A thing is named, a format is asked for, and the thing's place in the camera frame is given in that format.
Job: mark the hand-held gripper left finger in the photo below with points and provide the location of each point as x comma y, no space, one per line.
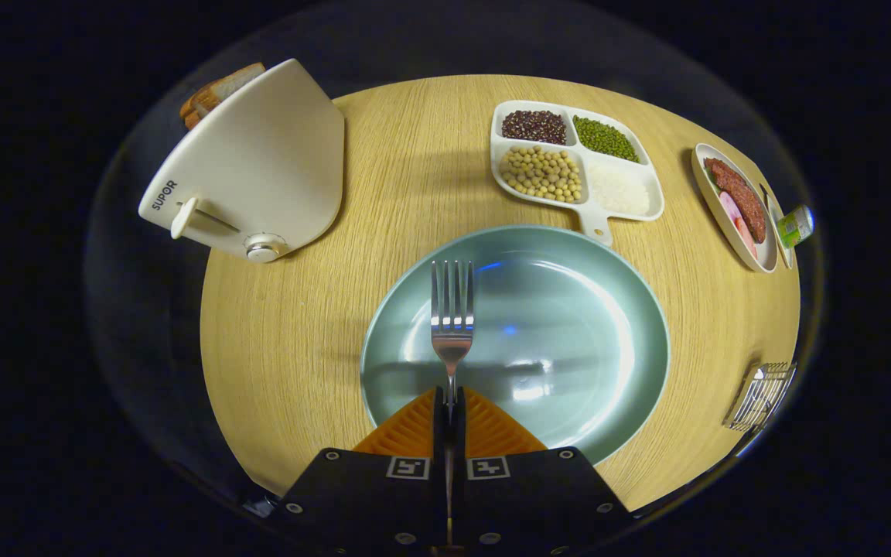
376,499

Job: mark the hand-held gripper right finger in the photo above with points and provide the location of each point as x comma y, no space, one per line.
530,499

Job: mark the teal plate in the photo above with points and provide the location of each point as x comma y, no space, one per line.
569,348

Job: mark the perforated metal basket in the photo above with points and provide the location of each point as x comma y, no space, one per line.
759,398

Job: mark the white divided tray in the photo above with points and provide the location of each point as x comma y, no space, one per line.
585,213

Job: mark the pile of white rice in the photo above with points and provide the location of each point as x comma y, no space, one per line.
619,189

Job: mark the pile of soybeans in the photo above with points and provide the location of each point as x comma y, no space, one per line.
542,174

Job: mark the reddish ham slice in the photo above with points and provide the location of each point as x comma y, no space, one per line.
745,236

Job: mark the beige dinner plate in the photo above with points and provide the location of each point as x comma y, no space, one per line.
716,213

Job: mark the pale pink ham slice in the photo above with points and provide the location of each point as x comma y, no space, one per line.
728,207

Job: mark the white toaster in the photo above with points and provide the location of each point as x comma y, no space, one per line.
260,155

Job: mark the pile of green mung beans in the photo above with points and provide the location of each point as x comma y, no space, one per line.
604,139

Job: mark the brown steak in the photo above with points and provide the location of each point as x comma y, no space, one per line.
739,193

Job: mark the pile of red beans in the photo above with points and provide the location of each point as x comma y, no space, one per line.
534,126

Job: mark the white square coaster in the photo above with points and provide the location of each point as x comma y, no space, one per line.
773,207

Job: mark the green drink bottle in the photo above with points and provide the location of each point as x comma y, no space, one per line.
795,226

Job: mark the toasted bread slice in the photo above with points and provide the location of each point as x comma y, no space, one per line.
194,114
229,81

